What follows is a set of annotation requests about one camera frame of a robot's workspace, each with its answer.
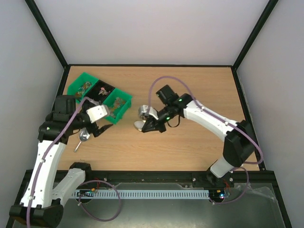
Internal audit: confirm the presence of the white jar lid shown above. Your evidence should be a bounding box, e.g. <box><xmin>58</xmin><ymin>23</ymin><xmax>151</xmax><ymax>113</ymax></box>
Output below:
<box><xmin>133</xmin><ymin>121</ymin><xmax>145</xmax><ymax>132</ymax></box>

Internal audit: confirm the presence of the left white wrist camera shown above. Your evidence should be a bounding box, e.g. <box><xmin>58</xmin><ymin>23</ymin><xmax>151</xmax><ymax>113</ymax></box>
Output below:
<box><xmin>86</xmin><ymin>104</ymin><xmax>110</xmax><ymax>123</ymax></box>

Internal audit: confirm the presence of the clear glass jar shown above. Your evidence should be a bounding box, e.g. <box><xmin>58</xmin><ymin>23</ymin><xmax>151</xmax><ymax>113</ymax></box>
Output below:
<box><xmin>138</xmin><ymin>105</ymin><xmax>151</xmax><ymax>120</ymax></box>

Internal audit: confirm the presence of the black bin of lollipops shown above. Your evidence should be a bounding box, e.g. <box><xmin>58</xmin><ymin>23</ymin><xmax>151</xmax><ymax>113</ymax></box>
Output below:
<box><xmin>85</xmin><ymin>80</ymin><xmax>115</xmax><ymax>102</ymax></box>

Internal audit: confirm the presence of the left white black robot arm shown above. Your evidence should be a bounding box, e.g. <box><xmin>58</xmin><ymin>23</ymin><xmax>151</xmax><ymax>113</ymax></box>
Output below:
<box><xmin>9</xmin><ymin>95</ymin><xmax>110</xmax><ymax>228</ymax></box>

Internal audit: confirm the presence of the green bin of gummies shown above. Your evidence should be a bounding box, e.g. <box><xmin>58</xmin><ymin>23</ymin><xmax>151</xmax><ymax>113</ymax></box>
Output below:
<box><xmin>103</xmin><ymin>88</ymin><xmax>133</xmax><ymax>124</ymax></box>

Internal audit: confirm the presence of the green bin of sticks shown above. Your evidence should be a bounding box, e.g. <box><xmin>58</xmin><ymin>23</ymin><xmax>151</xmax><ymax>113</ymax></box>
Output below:
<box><xmin>67</xmin><ymin>72</ymin><xmax>99</xmax><ymax>103</ymax></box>

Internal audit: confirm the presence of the black aluminium frame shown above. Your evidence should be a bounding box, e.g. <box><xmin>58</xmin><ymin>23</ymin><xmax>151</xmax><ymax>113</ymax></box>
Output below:
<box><xmin>15</xmin><ymin>0</ymin><xmax>292</xmax><ymax>228</ymax></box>

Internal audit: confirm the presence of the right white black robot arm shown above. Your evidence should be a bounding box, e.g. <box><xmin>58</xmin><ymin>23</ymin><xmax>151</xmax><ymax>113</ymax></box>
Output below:
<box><xmin>134</xmin><ymin>85</ymin><xmax>255</xmax><ymax>186</ymax></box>

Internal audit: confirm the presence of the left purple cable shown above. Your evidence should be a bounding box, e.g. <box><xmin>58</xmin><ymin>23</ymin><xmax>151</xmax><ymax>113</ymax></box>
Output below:
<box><xmin>26</xmin><ymin>96</ymin><xmax>122</xmax><ymax>228</ymax></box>

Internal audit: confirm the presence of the light blue cable duct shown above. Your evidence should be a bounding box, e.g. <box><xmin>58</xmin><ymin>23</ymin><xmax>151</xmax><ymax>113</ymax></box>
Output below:
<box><xmin>70</xmin><ymin>189</ymin><xmax>209</xmax><ymax>200</ymax></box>

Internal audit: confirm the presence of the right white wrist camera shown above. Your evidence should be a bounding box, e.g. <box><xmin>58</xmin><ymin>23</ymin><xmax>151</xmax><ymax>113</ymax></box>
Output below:
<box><xmin>144</xmin><ymin>106</ymin><xmax>159</xmax><ymax>120</ymax></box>

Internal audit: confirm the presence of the metal candy scoop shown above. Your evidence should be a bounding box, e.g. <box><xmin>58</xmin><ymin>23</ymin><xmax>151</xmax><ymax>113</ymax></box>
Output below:
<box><xmin>74</xmin><ymin>128</ymin><xmax>90</xmax><ymax>152</ymax></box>

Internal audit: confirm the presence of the metal front tray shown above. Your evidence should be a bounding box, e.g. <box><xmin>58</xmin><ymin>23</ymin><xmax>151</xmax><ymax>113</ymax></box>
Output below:
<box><xmin>59</xmin><ymin>184</ymin><xmax>285</xmax><ymax>228</ymax></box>

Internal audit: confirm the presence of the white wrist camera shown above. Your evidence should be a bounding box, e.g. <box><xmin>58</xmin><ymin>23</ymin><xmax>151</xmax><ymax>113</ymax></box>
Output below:
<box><xmin>86</xmin><ymin>104</ymin><xmax>110</xmax><ymax>123</ymax></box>
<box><xmin>144</xmin><ymin>106</ymin><xmax>159</xmax><ymax>120</ymax></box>

